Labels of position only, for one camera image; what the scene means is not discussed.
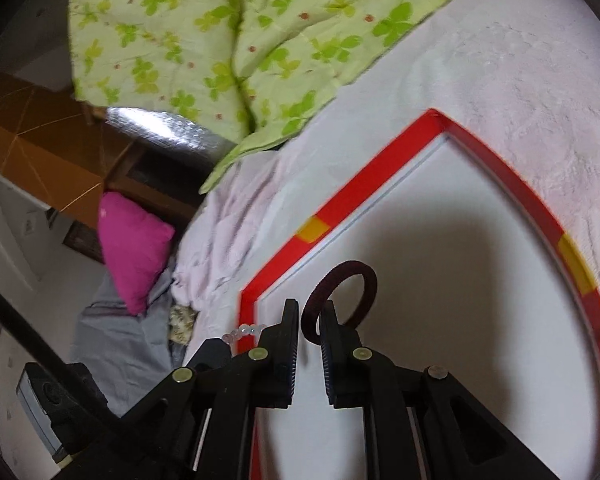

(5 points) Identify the clear pink bead bracelet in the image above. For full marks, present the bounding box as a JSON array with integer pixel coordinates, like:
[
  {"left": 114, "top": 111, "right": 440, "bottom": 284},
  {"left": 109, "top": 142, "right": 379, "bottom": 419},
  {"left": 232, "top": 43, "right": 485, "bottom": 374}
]
[{"left": 220, "top": 323, "right": 269, "bottom": 345}]

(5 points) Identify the dark maroon hair band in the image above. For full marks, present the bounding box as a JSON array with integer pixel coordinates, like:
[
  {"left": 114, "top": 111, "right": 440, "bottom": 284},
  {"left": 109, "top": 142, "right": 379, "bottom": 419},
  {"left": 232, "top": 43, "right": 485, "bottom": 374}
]
[{"left": 300, "top": 260, "right": 378, "bottom": 344}]

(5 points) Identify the grey bed sheet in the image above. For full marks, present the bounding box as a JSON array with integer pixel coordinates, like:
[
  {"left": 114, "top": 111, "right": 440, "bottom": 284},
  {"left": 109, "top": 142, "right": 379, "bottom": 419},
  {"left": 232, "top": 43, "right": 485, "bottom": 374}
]
[{"left": 70, "top": 261, "right": 187, "bottom": 416}]

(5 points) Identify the small floral patterned cloth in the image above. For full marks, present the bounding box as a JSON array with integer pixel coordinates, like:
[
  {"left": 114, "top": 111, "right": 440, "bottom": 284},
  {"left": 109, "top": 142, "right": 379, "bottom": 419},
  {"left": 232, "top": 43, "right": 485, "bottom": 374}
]
[{"left": 169, "top": 304, "right": 198, "bottom": 346}]

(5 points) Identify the red shallow box tray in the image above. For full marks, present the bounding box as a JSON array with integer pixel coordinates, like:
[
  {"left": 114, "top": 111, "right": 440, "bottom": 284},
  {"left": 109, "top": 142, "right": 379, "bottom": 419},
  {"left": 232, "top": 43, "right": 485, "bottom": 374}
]
[{"left": 238, "top": 110, "right": 600, "bottom": 479}]

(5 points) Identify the magenta pillow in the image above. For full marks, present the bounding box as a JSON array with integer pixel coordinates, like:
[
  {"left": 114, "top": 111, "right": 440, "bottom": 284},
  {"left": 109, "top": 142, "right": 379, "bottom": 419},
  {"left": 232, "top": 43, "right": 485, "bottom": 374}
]
[{"left": 97, "top": 192, "right": 175, "bottom": 315}]

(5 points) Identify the silver foil insulation roll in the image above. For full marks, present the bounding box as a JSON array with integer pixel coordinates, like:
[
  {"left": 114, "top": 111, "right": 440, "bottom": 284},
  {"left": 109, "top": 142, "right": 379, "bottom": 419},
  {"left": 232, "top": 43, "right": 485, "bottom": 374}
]
[{"left": 106, "top": 107, "right": 235, "bottom": 169}]

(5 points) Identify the orange wooden cabinet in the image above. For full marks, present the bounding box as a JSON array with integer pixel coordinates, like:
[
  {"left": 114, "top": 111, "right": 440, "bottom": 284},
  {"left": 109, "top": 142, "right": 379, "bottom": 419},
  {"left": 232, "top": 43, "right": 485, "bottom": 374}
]
[{"left": 0, "top": 73, "right": 132, "bottom": 229}]

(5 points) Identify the green clover quilt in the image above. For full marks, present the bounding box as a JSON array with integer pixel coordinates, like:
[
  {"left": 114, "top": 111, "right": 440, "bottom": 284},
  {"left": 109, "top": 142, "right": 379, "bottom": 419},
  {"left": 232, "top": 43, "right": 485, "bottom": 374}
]
[{"left": 69, "top": 0, "right": 450, "bottom": 188}]

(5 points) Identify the pale pink fleece blanket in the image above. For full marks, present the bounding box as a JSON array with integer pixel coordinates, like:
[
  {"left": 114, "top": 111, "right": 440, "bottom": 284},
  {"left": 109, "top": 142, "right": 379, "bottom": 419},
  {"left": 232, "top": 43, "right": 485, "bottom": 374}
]
[{"left": 172, "top": 0, "right": 600, "bottom": 351}]

